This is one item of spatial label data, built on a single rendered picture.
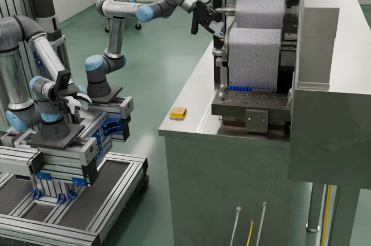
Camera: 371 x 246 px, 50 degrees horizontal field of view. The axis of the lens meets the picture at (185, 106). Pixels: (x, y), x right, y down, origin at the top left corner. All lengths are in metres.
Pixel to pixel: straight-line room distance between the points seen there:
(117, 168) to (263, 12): 1.50
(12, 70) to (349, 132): 1.44
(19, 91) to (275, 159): 1.23
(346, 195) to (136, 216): 1.74
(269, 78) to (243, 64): 0.14
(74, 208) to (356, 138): 1.91
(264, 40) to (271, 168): 0.60
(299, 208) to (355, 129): 1.78
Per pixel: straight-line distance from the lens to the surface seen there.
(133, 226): 2.76
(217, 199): 2.13
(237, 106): 1.87
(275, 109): 1.85
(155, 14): 1.98
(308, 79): 1.09
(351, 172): 1.23
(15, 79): 1.99
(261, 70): 1.99
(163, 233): 2.69
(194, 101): 2.19
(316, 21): 1.04
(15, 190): 2.97
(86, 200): 2.70
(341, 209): 1.41
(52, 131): 2.16
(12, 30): 1.92
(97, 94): 2.53
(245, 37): 1.95
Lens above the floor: 1.91
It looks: 28 degrees down
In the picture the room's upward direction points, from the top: 3 degrees counter-clockwise
